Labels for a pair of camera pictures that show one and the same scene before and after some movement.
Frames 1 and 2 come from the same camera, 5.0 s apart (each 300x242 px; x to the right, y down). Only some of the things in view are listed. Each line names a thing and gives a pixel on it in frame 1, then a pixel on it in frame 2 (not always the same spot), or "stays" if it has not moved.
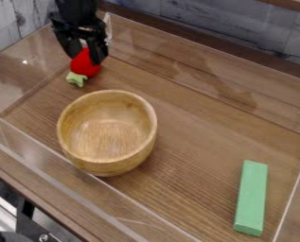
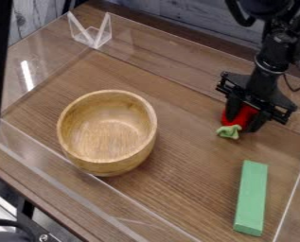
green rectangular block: x=251 y=206 stays
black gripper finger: x=70 y=43 → x=234 y=108
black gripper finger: x=99 y=46 → x=258 y=121
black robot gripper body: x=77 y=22 → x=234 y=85
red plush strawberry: x=82 y=66 → x=231 y=128
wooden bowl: x=107 y=129 stays
